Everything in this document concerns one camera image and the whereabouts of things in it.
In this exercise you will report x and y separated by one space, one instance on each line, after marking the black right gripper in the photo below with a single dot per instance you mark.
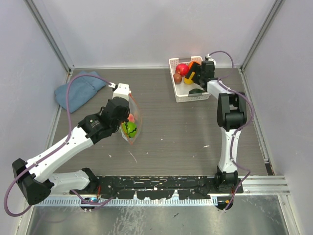
195 67

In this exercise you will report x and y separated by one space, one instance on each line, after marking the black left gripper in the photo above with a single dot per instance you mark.
125 116

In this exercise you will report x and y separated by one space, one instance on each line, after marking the orange toy fruit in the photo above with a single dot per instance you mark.
191 64

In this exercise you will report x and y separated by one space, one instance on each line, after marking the red toy apple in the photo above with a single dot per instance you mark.
182 69

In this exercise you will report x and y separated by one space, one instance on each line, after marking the pink toy peach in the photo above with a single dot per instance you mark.
131 118

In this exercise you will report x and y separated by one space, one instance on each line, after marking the dark green toy avocado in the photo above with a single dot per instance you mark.
196 91

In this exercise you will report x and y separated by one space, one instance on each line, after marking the green toy fruit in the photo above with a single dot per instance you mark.
130 129

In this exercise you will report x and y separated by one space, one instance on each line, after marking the clear zip bag orange zipper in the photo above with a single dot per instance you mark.
135 110

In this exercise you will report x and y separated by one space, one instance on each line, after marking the yellow toy lemon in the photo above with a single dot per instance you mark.
188 81

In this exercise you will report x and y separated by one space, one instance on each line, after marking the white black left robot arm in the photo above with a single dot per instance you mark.
37 178

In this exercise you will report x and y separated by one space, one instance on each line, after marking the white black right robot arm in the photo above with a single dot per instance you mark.
231 116

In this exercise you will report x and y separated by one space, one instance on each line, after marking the brown toy kiwi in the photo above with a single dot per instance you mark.
177 78

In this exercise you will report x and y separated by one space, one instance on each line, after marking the white perforated plastic basket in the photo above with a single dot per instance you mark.
181 90

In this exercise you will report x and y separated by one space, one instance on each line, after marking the blue folded cloth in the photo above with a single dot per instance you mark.
81 91

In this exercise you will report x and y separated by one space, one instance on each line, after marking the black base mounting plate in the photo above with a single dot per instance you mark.
129 187

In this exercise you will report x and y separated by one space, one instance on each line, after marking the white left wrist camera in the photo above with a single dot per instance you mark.
120 90

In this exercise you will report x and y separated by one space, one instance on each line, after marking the left aluminium corner post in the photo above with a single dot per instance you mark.
46 30

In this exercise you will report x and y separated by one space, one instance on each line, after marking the aluminium corner post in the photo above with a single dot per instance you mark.
46 30
275 8

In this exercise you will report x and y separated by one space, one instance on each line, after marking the right aluminium corner post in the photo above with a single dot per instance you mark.
275 8

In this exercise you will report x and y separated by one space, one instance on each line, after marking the blue slotted cable duct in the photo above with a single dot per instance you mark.
174 201

